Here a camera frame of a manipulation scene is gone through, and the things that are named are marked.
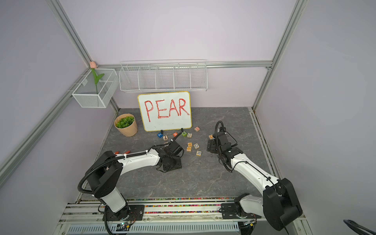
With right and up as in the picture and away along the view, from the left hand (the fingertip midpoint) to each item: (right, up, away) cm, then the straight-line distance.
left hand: (179, 167), depth 87 cm
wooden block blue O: (+11, +11, +11) cm, 19 cm away
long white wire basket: (-12, +59, +11) cm, 61 cm away
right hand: (+22, +15, 0) cm, 27 cm away
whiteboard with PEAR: (-10, +35, +12) cm, 38 cm away
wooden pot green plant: (-36, +26, +9) cm, 46 cm away
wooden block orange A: (+6, +12, +12) cm, 18 cm away
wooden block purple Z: (-11, +16, +15) cm, 25 cm away
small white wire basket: (-56, +45, 0) cm, 72 cm away
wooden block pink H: (+11, +22, +20) cm, 32 cm away
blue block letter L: (-16, +18, +17) cm, 30 cm away
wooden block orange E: (+5, +10, +9) cm, 14 cm away
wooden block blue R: (+12, +7, +7) cm, 16 cm away
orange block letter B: (-4, +19, +17) cm, 26 cm away
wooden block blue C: (+6, +18, +16) cm, 25 cm away
